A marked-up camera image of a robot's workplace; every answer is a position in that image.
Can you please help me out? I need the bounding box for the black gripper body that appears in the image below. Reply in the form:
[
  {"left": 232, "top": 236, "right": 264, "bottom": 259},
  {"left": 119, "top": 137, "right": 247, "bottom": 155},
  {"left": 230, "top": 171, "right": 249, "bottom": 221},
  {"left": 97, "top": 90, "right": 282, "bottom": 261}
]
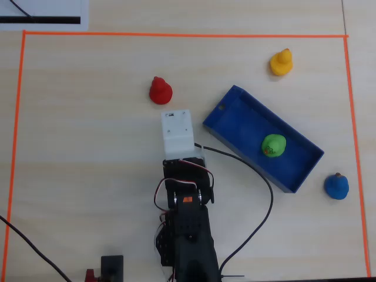
[{"left": 162, "top": 156, "right": 216, "bottom": 206}]

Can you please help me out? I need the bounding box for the green rubber duck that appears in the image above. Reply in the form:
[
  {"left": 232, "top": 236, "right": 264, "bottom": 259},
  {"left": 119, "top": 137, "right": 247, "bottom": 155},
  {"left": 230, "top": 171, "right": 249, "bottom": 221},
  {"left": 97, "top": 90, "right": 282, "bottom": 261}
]
[{"left": 261, "top": 133, "right": 287, "bottom": 159}]

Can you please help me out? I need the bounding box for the blue plastic box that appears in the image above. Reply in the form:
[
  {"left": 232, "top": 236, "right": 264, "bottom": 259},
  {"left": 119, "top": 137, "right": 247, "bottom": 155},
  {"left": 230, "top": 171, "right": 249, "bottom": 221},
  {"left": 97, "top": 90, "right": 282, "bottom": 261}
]
[{"left": 202, "top": 85, "right": 325, "bottom": 194}]

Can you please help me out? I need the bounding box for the red rubber duck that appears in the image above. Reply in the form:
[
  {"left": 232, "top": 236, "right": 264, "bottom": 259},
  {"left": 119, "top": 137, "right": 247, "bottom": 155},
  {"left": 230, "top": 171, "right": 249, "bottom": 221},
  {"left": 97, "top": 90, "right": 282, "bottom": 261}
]
[{"left": 149, "top": 76, "right": 173, "bottom": 105}]

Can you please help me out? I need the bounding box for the yellow rubber duck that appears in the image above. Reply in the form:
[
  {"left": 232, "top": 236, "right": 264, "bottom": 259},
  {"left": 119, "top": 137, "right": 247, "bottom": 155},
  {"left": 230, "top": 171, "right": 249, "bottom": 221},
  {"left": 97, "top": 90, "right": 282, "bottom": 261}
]
[{"left": 270, "top": 48, "right": 294, "bottom": 77}]

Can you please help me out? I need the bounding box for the blue rubber duck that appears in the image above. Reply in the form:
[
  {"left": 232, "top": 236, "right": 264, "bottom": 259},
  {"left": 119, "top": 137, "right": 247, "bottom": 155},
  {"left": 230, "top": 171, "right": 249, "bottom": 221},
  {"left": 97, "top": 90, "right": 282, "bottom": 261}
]
[{"left": 324, "top": 172, "right": 350, "bottom": 201}]

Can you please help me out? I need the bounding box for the orange tape strip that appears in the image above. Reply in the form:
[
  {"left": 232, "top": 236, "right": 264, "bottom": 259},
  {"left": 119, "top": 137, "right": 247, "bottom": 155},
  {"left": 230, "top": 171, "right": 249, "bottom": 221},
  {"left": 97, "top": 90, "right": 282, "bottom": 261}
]
[
  {"left": 22, "top": 30, "right": 350, "bottom": 39},
  {"left": 0, "top": 31, "right": 28, "bottom": 282},
  {"left": 343, "top": 36, "right": 372, "bottom": 278}
]

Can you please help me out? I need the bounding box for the white paper with black bar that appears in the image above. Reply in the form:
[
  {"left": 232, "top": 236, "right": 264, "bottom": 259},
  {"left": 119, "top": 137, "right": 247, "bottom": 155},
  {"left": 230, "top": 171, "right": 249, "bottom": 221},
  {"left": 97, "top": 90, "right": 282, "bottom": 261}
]
[{"left": 0, "top": 0, "right": 89, "bottom": 31}]

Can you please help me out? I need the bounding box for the red white servo wire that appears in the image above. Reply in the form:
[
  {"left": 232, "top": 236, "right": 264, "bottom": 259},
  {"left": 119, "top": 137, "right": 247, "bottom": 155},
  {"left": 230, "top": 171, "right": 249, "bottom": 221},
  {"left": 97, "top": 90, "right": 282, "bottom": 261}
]
[{"left": 152, "top": 160, "right": 215, "bottom": 281}]

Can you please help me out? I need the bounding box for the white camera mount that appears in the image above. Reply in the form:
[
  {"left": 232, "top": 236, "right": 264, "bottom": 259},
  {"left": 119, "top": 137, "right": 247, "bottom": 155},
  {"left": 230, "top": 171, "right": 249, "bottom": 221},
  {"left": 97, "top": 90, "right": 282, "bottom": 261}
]
[{"left": 160, "top": 109, "right": 197, "bottom": 162}]

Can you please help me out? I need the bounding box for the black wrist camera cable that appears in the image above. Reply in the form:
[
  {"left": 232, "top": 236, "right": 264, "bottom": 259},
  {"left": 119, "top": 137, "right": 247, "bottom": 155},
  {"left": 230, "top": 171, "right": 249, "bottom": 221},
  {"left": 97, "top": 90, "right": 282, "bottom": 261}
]
[{"left": 194, "top": 143, "right": 274, "bottom": 276}]

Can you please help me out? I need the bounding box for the black camera stand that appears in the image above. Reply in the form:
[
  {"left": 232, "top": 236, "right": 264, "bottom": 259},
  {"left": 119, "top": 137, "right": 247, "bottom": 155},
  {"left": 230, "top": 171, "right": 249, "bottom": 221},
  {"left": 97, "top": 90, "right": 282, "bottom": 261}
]
[{"left": 100, "top": 255, "right": 125, "bottom": 282}]

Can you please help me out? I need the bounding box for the long black cable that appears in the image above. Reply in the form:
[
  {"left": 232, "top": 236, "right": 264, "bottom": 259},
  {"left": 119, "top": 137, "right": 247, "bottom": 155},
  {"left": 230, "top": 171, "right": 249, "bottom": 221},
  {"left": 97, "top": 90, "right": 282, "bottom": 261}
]
[{"left": 0, "top": 215, "right": 73, "bottom": 282}]

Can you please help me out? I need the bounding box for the thin black cable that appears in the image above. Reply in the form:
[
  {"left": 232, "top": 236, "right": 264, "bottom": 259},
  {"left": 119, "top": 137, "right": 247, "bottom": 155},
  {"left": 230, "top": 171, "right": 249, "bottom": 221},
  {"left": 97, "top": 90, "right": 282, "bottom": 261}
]
[{"left": 9, "top": 0, "right": 33, "bottom": 19}]

